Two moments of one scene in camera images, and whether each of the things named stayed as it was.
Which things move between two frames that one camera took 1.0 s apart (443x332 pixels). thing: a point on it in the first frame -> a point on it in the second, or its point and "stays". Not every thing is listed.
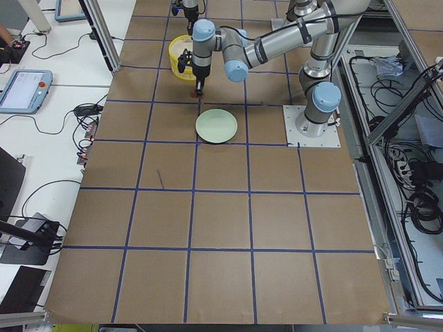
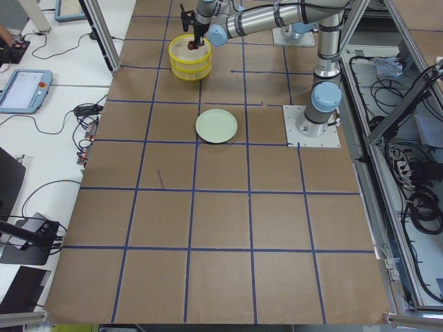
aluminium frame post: x=102 y=32 stays
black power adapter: x=88 y=110 stays
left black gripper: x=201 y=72 -> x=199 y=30
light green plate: x=217 y=126 stays
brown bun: x=194 y=93 -> x=191 y=45
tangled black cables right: x=418 y=173 stays
